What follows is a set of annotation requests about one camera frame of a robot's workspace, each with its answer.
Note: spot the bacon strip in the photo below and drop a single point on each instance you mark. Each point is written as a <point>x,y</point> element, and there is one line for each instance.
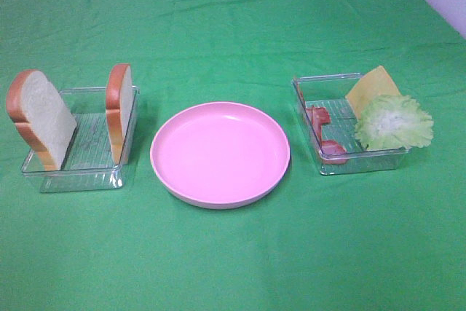
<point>314,114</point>
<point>328,151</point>

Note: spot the bread slice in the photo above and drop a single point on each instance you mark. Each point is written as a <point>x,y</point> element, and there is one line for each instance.
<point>41,117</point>
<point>119,103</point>

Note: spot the yellow cheese slice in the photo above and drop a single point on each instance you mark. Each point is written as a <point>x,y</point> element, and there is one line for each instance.
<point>371,85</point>

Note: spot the green lettuce leaf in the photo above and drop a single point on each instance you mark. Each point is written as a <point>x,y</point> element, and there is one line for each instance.
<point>394,122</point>

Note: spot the pink round plate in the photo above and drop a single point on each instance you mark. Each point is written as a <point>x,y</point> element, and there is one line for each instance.
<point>220,155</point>

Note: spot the right clear plastic tray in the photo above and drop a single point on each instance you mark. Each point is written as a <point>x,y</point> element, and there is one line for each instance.
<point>329,91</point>

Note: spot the clear plastic tray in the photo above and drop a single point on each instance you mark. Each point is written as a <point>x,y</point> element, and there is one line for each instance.
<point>89,164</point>
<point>329,91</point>

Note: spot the green tablecloth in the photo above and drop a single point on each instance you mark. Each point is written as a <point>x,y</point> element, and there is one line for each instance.
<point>390,240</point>

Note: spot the left clear plastic tray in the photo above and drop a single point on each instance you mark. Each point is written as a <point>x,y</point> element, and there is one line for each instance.
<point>89,164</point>

